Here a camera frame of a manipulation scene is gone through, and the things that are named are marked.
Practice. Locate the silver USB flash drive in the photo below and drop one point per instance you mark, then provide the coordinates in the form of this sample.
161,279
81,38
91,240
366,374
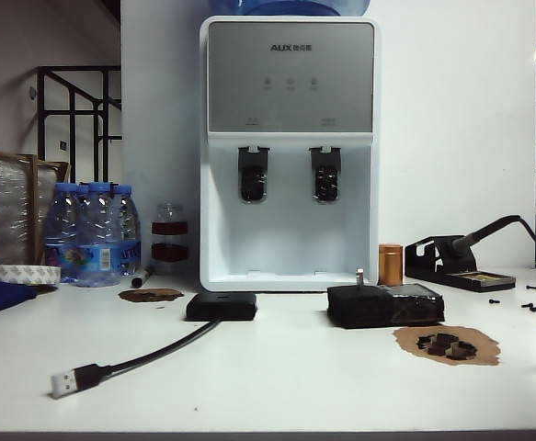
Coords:
360,278

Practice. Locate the black sponge block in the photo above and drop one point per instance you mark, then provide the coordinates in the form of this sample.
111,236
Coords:
359,305

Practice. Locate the shiny black block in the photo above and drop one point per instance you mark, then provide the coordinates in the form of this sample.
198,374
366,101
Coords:
417,305

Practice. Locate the black USB hub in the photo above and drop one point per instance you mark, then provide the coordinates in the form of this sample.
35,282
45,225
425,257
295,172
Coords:
221,307

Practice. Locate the black dispenser tap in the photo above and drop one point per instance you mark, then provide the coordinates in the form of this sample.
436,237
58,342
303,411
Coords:
325,170
252,170

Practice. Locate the clear jar with red bands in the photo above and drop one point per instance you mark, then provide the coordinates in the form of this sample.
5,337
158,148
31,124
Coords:
170,229

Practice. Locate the gold metal cylinder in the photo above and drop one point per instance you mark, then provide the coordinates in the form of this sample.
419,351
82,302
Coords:
391,264

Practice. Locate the white AUX water dispenser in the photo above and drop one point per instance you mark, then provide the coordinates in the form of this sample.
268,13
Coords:
290,92

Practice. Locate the black marker pen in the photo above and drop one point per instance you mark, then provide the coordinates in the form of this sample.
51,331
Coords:
141,277

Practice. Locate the clear plastic water bottle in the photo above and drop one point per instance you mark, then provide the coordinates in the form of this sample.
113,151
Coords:
83,189
99,239
60,229
128,229

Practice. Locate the black soldering iron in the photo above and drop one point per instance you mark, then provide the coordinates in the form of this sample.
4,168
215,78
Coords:
460,242

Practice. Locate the black soldering iron stand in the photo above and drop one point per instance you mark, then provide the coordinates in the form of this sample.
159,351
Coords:
460,275

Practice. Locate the small black foam piece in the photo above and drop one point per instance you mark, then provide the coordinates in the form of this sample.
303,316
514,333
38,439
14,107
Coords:
443,339
456,353
436,350

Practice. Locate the blue water jug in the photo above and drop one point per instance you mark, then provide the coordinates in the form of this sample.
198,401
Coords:
295,7

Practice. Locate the black stair railing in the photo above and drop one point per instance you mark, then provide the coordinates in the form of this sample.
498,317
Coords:
42,115

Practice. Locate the white double-sided tape roll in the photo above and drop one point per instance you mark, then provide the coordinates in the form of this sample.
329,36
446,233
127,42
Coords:
14,274

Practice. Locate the wooden frame with plastic wrap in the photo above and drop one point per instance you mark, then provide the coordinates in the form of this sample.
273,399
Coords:
32,206

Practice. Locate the grey wall switch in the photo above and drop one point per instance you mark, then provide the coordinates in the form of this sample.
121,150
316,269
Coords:
32,92

